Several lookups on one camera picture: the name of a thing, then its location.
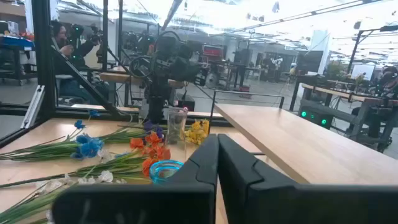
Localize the blue glass vase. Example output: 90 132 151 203
149 160 185 185

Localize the wooden shelf with wire legs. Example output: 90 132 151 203
210 90 398 187

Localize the white artificial flower bunch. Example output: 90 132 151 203
0 149 128 224

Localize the orange artificial flower bunch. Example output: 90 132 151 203
0 132 172 189

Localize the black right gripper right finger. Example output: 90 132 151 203
217 133 398 224

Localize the background wooden workbench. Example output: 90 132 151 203
289 74 398 153

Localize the silver aluminium bracket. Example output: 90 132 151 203
20 85 46 130

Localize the purple artificial flower bunch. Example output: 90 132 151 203
118 120 165 140

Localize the yellow artificial flower bunch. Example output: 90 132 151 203
185 119 211 146

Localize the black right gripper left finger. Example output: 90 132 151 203
51 133 220 224

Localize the clear glass vase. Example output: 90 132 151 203
166 106 189 147

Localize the blue artificial flower bunch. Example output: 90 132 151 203
0 110 147 162

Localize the person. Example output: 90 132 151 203
49 20 109 105

